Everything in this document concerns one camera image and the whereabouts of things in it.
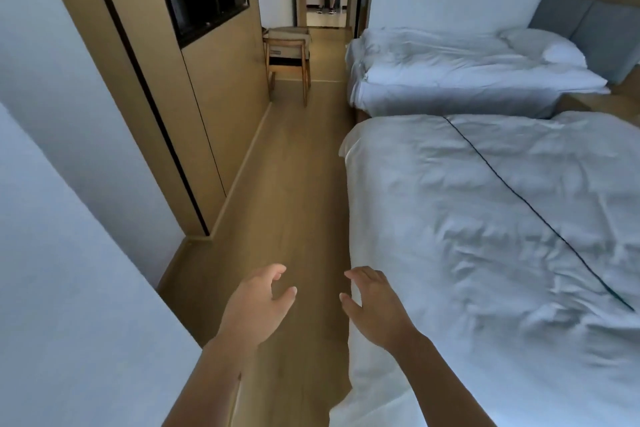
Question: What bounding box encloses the grey padded headboard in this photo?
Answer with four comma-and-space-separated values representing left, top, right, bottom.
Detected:
528, 0, 640, 86

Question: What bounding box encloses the wooden nightstand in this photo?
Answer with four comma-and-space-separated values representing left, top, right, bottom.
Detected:
554, 64, 640, 128

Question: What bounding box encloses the person's right forearm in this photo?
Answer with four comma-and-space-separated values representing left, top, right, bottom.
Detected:
387, 334, 497, 427

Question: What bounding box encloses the wooden wall panelling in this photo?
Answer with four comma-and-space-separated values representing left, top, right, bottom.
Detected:
32, 0, 274, 243

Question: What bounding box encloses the person's left forearm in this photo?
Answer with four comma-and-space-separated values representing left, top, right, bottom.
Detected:
162, 333, 262, 427

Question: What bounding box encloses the wooden chair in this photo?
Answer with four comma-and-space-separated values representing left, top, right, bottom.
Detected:
262, 26, 314, 107

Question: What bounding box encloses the large white rumpled duvet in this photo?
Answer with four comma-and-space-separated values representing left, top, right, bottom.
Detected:
329, 110, 640, 427

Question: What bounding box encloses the white duvet with folded edge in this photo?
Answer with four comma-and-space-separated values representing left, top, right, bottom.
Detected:
346, 26, 612, 119

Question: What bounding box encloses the person's right hand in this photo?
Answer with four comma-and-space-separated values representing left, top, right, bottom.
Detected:
339, 266, 427, 355

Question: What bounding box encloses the white pillow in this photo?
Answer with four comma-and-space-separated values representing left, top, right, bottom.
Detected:
499, 27, 588, 68

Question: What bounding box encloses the black cable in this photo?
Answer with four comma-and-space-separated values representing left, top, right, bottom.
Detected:
442, 115, 636, 313

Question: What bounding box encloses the person's left hand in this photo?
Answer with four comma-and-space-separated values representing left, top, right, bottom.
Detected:
217, 264, 298, 348

